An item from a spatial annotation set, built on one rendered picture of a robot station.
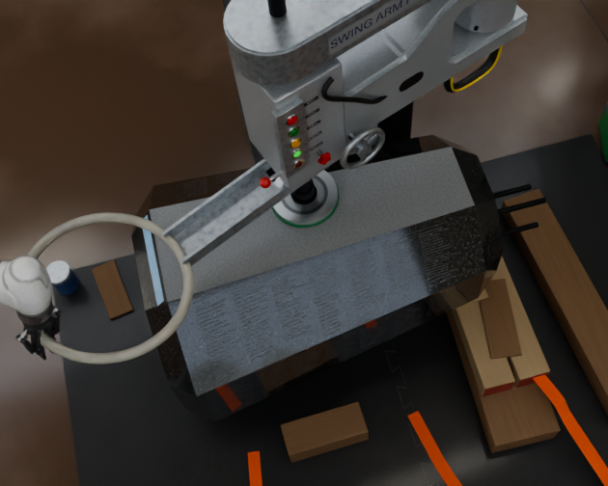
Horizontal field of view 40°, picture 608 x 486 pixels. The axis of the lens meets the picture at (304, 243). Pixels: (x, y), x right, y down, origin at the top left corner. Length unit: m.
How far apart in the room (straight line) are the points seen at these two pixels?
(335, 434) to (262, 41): 1.64
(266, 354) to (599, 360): 1.29
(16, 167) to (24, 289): 2.01
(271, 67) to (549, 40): 2.41
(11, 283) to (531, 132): 2.49
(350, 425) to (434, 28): 1.51
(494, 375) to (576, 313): 0.46
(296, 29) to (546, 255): 1.80
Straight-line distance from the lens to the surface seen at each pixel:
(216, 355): 2.68
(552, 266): 3.43
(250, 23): 1.97
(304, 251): 2.61
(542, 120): 3.91
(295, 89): 2.04
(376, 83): 2.26
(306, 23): 1.96
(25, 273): 2.07
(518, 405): 3.19
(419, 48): 2.28
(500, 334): 3.14
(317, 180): 2.69
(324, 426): 3.13
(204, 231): 2.50
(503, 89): 3.98
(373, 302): 2.69
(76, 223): 2.55
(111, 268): 3.61
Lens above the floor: 3.17
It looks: 63 degrees down
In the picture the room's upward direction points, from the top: 9 degrees counter-clockwise
